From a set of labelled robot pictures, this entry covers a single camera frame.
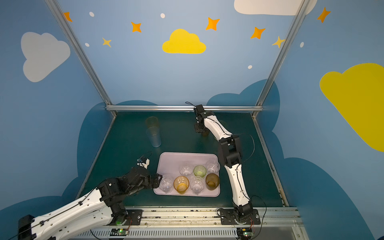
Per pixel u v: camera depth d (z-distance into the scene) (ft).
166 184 2.80
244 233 2.34
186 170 2.96
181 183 2.71
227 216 2.46
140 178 1.89
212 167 3.02
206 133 3.56
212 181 2.82
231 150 2.12
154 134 3.32
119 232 2.31
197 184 2.79
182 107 4.45
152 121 3.30
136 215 2.47
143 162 2.22
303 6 2.27
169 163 3.13
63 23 2.42
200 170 2.92
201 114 2.54
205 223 2.43
